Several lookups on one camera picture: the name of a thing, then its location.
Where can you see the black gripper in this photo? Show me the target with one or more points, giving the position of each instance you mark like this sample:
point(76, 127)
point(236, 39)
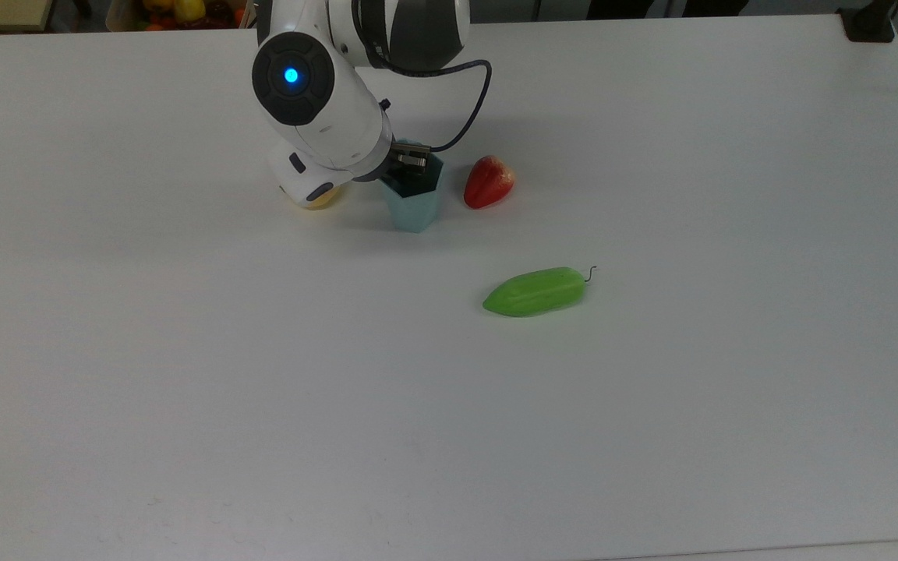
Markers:
point(394, 167)

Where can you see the light blue angular mug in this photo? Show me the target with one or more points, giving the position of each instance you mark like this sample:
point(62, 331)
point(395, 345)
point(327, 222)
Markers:
point(418, 212)

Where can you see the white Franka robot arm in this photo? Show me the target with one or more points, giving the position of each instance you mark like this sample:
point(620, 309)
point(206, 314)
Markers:
point(316, 117)

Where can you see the red toy strawberry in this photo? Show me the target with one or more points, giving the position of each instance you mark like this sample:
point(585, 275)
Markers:
point(486, 183)

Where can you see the orange yellow toy peach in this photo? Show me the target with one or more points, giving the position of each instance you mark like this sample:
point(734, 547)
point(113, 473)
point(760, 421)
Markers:
point(324, 201)

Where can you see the green toy fruit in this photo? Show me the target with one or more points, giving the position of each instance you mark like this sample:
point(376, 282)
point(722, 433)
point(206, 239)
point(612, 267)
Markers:
point(535, 292)

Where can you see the bin of toy fruit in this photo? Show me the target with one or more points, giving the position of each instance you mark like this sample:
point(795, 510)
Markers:
point(184, 14)

